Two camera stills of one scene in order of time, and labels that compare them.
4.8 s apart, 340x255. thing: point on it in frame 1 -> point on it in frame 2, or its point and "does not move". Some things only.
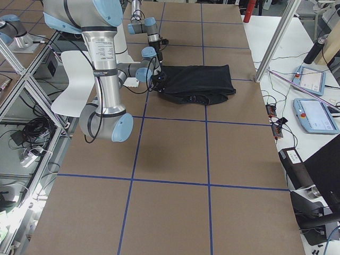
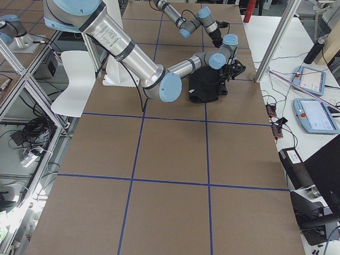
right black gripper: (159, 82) -> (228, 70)
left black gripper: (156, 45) -> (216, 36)
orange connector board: (271, 110) does not move
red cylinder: (250, 8) does not move
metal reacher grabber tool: (334, 106) does not move
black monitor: (324, 168) does not move
